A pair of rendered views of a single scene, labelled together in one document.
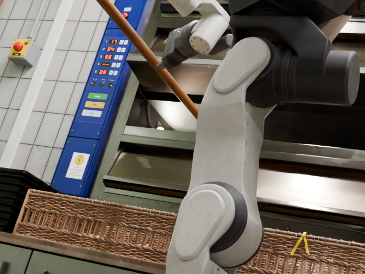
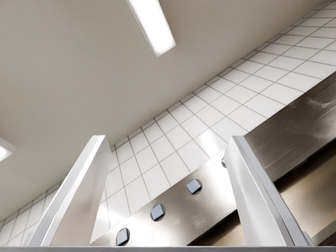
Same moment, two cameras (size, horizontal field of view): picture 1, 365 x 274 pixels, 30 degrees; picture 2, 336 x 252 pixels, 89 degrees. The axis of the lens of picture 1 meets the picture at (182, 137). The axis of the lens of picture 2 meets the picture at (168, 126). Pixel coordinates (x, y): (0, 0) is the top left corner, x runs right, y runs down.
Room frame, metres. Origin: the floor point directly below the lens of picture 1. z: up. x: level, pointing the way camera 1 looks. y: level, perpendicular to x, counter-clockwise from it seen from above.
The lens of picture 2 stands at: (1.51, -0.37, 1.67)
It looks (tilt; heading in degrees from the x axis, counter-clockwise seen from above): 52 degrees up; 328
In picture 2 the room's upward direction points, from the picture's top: 37 degrees counter-clockwise
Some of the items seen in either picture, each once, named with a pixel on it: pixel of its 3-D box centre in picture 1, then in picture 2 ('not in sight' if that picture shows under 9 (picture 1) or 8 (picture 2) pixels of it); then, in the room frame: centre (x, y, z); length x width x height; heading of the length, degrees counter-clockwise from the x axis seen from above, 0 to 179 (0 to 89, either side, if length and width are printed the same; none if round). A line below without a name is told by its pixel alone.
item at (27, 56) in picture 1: (23, 51); not in sight; (2.77, 0.77, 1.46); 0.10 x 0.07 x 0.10; 62
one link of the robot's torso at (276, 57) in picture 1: (261, 74); not in sight; (1.34, -0.13, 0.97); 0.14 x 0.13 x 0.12; 152
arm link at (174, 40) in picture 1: (183, 43); not in sight; (1.75, 0.07, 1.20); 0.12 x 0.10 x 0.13; 27
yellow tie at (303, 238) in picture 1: (303, 244); not in sight; (1.65, -0.36, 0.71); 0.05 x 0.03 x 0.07; 61
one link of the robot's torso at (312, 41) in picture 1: (291, 63); not in sight; (1.31, -0.18, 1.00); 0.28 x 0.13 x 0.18; 62
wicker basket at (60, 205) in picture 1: (136, 230); not in sight; (2.14, 0.06, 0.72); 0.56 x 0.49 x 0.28; 63
